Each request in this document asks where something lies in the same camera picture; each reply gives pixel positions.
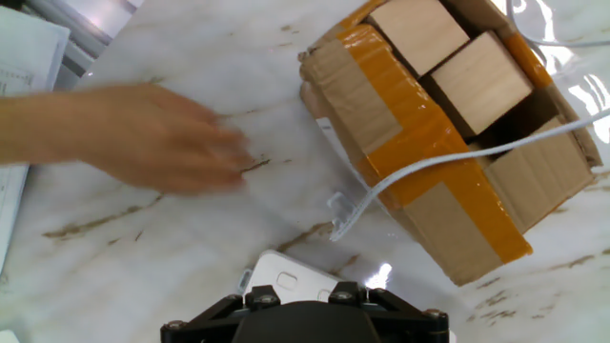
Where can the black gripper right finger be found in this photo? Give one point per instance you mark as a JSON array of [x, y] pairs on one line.
[[407, 326]]

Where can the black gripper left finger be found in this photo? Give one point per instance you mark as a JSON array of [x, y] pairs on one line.
[[205, 326]]

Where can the person's bare forearm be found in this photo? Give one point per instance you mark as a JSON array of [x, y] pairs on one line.
[[38, 128]]

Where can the white four-socket power strip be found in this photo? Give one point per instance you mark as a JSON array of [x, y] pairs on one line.
[[286, 271]]

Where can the person's bare hand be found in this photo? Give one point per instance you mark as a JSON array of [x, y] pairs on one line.
[[157, 138]]

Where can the marble pattern table mat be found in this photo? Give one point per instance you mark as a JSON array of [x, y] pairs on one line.
[[167, 248]]

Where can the cardboard box with orange tape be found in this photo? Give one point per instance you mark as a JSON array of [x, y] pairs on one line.
[[429, 119]]

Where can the pale wooden block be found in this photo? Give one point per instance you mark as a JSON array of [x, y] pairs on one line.
[[481, 81], [419, 33]]

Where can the printed white paper sheets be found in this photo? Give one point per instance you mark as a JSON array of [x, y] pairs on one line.
[[28, 47]]

